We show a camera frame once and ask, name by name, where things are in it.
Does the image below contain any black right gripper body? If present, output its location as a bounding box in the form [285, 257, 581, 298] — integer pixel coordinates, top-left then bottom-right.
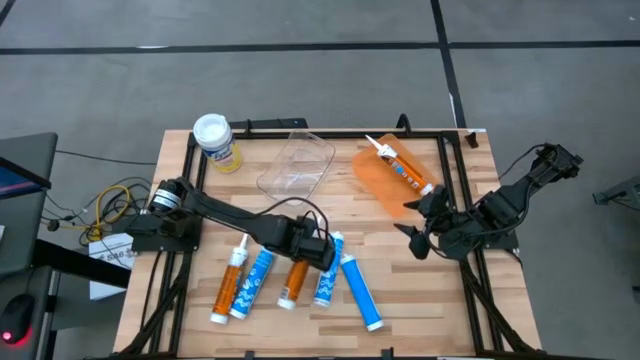
[419, 184, 474, 261]

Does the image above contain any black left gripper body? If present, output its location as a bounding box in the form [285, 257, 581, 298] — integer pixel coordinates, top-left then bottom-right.
[287, 218, 337, 274]

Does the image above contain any blue silicone sealant tube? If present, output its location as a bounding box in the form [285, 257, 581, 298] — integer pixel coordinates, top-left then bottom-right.
[228, 248, 276, 321]
[339, 253, 385, 333]
[312, 230, 346, 309]

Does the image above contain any orange sealant tube white nozzle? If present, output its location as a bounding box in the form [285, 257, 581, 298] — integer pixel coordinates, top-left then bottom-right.
[363, 133, 435, 197]
[276, 258, 311, 311]
[209, 232, 250, 325]

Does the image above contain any yellow Lysol wipes canister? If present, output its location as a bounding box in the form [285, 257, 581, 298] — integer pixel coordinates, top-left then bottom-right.
[192, 112, 245, 175]

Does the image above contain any orange translucent plastic bin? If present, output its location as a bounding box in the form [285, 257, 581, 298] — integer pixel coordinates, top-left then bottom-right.
[350, 132, 441, 219]

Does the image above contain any clear plastic bin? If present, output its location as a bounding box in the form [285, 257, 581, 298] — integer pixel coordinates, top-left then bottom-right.
[255, 129, 337, 208]

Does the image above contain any grey stand base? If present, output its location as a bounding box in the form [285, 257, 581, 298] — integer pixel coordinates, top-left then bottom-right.
[592, 173, 640, 212]

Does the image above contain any white printed cardboard box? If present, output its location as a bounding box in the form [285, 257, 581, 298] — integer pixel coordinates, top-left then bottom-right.
[88, 232, 137, 301]

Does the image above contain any black side desk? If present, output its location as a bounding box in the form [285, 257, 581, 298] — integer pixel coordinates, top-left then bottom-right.
[0, 238, 132, 360]

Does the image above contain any black computer mouse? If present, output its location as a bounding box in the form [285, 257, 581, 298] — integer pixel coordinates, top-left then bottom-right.
[0, 293, 36, 347]

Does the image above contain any dark monitor blue screen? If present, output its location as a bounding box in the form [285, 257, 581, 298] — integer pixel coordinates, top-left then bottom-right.
[0, 155, 53, 201]

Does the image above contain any black aluminium rig frame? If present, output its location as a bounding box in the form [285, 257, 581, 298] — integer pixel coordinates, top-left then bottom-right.
[119, 117, 544, 360]

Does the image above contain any yellow floor cable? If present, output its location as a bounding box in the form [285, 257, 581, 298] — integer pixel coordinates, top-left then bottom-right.
[74, 183, 132, 241]

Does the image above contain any black floor cable bundle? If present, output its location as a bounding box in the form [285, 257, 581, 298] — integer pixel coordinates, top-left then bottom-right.
[42, 149, 159, 246]

